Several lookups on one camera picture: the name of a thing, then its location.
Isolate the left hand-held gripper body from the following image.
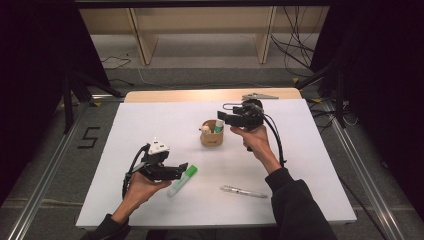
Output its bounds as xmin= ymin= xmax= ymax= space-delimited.
xmin=136 ymin=137 xmax=184 ymax=183

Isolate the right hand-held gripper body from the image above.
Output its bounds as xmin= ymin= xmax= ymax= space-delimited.
xmin=229 ymin=92 xmax=279 ymax=132

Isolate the green and white highlighter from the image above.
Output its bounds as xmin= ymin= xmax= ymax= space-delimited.
xmin=166 ymin=164 xmax=199 ymax=198

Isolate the wooden cup with animal figure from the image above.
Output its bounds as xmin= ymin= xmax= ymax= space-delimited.
xmin=199 ymin=119 xmax=225 ymax=147

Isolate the clear plastic pen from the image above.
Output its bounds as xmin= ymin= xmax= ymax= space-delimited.
xmin=219 ymin=185 xmax=269 ymax=199

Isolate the person's left hand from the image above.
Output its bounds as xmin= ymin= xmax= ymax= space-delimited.
xmin=124 ymin=171 xmax=173 ymax=212

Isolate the person's right hand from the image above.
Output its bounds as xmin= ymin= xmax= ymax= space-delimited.
xmin=230 ymin=125 xmax=283 ymax=174

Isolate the light wooden table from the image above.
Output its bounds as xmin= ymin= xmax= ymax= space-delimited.
xmin=123 ymin=87 xmax=303 ymax=104

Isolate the white board table cover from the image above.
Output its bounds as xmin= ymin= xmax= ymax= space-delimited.
xmin=75 ymin=98 xmax=358 ymax=229

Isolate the person's dark clothing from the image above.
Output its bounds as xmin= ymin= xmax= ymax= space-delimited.
xmin=146 ymin=228 xmax=278 ymax=240

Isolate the black tripod stand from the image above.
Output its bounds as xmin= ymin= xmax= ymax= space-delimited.
xmin=61 ymin=71 xmax=124 ymax=134
xmin=294 ymin=59 xmax=348 ymax=129

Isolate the light wooden shelf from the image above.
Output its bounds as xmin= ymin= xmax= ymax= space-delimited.
xmin=79 ymin=6 xmax=331 ymax=66

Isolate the dark curtain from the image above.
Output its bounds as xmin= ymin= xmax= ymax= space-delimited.
xmin=309 ymin=0 xmax=424 ymax=211
xmin=0 ymin=0 xmax=111 ymax=208

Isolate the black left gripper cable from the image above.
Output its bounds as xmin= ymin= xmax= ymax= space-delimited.
xmin=121 ymin=143 xmax=151 ymax=201

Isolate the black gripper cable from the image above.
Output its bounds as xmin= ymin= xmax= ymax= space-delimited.
xmin=121 ymin=143 xmax=151 ymax=201
xmin=256 ymin=104 xmax=288 ymax=168

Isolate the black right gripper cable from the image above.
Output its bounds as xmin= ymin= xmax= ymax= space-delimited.
xmin=256 ymin=104 xmax=288 ymax=168

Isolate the bundle of black cables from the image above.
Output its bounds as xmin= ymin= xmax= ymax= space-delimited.
xmin=270 ymin=6 xmax=316 ymax=78

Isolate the thin black floor cable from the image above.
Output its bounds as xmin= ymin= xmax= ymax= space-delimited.
xmin=100 ymin=55 xmax=132 ymax=70

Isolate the aluminium floor rail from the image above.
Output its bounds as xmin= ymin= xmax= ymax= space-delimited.
xmin=321 ymin=99 xmax=406 ymax=240
xmin=6 ymin=99 xmax=91 ymax=240

